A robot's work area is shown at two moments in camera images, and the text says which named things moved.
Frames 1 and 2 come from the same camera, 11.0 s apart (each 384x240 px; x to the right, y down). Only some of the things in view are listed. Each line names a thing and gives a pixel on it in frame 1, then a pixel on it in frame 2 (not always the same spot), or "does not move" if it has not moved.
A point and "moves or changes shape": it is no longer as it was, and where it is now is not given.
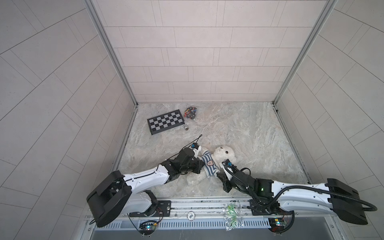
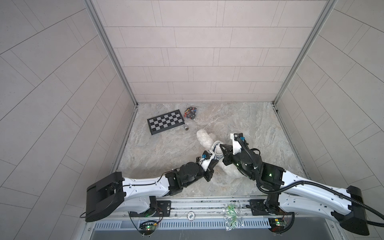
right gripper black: x=227 y=176 → x=227 y=155
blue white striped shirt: x=211 y=167 moves or changes shape
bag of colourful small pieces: x=190 y=112 does not move
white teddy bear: x=221 y=153 moves or changes shape
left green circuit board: x=147 y=227 does not move
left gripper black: x=197 y=163 → x=208 y=167
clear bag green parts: x=233 y=216 does not move
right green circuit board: x=277 y=225 does not move
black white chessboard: x=166 y=121 does not move
